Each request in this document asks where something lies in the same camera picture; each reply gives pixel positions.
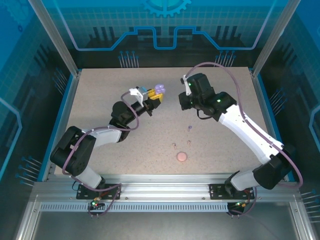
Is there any purple earbud charging case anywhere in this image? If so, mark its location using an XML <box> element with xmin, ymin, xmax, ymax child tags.
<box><xmin>154</xmin><ymin>83</ymin><xmax>167</xmax><ymax>97</ymax></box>

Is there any blue table edge strip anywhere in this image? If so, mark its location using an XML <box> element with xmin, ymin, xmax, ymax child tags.
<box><xmin>36</xmin><ymin>73</ymin><xmax>76</xmax><ymax>182</ymax></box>
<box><xmin>257</xmin><ymin>73</ymin><xmax>296</xmax><ymax>182</ymax></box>

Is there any small LED circuit board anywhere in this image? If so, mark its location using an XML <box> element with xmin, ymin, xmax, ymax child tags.
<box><xmin>228</xmin><ymin>199</ymin><xmax>251</xmax><ymax>211</ymax></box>
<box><xmin>87</xmin><ymin>197</ymin><xmax>106</xmax><ymax>210</ymax></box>

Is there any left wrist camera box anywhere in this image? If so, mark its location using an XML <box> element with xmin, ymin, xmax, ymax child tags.
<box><xmin>128</xmin><ymin>86</ymin><xmax>149</xmax><ymax>108</ymax></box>

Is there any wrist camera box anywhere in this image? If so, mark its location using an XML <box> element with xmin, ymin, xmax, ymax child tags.
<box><xmin>179</xmin><ymin>74</ymin><xmax>193</xmax><ymax>96</ymax></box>
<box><xmin>128</xmin><ymin>86</ymin><xmax>149</xmax><ymax>108</ymax></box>

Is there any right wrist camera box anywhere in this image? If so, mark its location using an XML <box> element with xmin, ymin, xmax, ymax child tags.
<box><xmin>179</xmin><ymin>74</ymin><xmax>193</xmax><ymax>96</ymax></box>

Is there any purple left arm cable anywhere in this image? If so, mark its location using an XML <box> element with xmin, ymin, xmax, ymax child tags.
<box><xmin>61</xmin><ymin>91</ymin><xmax>141</xmax><ymax>219</ymax></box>

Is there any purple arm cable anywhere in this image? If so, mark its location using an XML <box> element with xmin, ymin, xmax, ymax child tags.
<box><xmin>184</xmin><ymin>61</ymin><xmax>304</xmax><ymax>219</ymax></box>
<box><xmin>61</xmin><ymin>91</ymin><xmax>141</xmax><ymax>219</ymax></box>

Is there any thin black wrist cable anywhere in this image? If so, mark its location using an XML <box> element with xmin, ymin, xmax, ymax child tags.
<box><xmin>196</xmin><ymin>109</ymin><xmax>219</xmax><ymax>122</ymax></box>

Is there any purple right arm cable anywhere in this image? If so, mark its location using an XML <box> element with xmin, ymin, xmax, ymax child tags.
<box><xmin>184</xmin><ymin>61</ymin><xmax>304</xmax><ymax>219</ymax></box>

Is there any aluminium mounting rail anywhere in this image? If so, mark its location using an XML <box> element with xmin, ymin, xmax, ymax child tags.
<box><xmin>32</xmin><ymin>173</ymin><xmax>301</xmax><ymax>201</ymax></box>

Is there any aluminium frame post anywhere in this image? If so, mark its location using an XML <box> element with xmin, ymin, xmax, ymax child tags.
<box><xmin>249</xmin><ymin>0</ymin><xmax>301</xmax><ymax>78</ymax></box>
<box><xmin>27</xmin><ymin>0</ymin><xmax>82</xmax><ymax>78</ymax></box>

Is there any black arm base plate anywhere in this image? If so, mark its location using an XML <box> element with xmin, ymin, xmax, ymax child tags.
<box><xmin>76</xmin><ymin>183</ymin><xmax>123</xmax><ymax>200</ymax></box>
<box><xmin>208</xmin><ymin>183</ymin><xmax>255</xmax><ymax>200</ymax></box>

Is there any slotted grey cable duct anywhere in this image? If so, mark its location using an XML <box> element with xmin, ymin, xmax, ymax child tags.
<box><xmin>39</xmin><ymin>202</ymin><xmax>230</xmax><ymax>213</ymax></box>

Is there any aluminium lower frame tray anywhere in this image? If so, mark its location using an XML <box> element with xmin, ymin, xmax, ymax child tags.
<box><xmin>14</xmin><ymin>194</ymin><xmax>320</xmax><ymax>240</ymax></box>

